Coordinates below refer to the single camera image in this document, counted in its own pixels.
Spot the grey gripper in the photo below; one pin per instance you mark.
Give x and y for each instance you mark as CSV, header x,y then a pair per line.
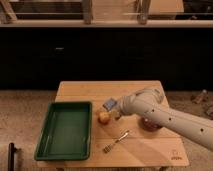
x,y
112,108

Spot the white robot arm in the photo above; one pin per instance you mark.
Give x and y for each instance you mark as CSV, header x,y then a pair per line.
x,y
148,104

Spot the wooden table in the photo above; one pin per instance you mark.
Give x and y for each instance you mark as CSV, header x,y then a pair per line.
x,y
138,150

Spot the silver fork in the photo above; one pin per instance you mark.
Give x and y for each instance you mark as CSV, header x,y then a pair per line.
x,y
109,147

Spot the dark red bowl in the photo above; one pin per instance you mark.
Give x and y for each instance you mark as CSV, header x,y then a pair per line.
x,y
148,125

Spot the green plastic tray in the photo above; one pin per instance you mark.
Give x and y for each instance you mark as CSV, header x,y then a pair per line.
x,y
66,132

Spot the brown debris on floor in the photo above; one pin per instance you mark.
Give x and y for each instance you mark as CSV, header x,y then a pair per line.
x,y
202,98

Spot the black post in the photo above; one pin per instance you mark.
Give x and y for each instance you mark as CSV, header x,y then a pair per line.
x,y
11,152

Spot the wooden shelf frame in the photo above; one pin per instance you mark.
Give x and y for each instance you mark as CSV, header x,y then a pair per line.
x,y
107,13

